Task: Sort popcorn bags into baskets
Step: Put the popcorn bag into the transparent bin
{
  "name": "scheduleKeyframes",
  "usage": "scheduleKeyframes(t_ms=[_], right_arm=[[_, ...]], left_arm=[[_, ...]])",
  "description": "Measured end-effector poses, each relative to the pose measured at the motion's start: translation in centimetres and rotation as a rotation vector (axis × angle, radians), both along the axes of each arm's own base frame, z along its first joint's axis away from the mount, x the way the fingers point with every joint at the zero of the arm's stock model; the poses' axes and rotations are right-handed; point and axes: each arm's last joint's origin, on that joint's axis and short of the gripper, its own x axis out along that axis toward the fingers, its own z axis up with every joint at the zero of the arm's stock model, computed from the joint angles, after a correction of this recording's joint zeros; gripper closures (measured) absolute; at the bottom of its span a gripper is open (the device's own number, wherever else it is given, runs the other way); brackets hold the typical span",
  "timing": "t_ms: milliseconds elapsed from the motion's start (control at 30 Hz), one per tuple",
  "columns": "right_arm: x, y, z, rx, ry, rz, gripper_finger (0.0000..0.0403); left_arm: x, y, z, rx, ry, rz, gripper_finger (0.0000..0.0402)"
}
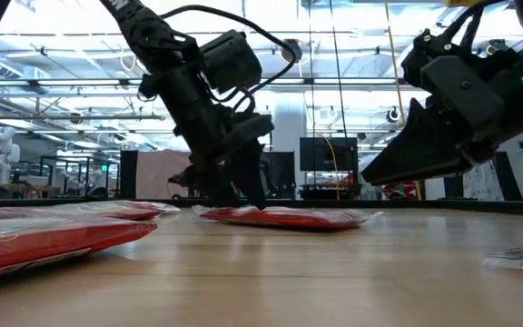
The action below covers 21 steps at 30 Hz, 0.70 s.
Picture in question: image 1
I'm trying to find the black partition post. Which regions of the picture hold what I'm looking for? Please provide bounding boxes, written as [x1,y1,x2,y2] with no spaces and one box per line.
[119,150,139,200]

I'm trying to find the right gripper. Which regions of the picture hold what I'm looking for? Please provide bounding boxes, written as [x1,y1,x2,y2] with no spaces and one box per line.
[360,43,523,187]

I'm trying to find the red stacked objects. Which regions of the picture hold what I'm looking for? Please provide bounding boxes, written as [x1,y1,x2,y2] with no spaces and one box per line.
[381,181,419,200]

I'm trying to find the pale fabric partition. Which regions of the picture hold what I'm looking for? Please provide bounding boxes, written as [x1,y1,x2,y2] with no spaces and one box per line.
[134,149,194,200]

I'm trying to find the yellow hanging cable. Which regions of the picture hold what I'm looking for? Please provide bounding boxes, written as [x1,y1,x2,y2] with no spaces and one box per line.
[383,0,423,202]

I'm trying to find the black metal table frame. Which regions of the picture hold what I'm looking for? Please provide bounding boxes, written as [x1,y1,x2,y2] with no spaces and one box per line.
[0,197,523,217]

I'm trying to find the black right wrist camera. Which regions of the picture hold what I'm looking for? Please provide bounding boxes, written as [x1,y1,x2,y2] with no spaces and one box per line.
[400,26,460,90]

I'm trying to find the black monitor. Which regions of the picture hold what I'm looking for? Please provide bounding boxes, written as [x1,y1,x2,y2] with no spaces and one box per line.
[299,136,360,173]

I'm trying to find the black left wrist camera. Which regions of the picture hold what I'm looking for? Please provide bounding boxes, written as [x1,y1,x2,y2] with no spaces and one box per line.
[199,28,263,95]

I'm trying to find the white patterned curtain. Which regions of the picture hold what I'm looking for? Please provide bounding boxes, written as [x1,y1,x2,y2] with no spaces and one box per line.
[463,158,506,203]

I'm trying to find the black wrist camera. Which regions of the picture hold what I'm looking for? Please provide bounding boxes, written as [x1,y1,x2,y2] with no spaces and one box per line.
[199,28,263,95]
[400,26,460,90]

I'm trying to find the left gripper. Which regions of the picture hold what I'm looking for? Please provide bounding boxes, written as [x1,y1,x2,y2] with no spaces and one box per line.
[170,67,275,212]

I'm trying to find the long ceiling light rail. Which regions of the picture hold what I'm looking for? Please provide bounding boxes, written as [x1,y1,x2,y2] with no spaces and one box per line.
[0,76,430,88]

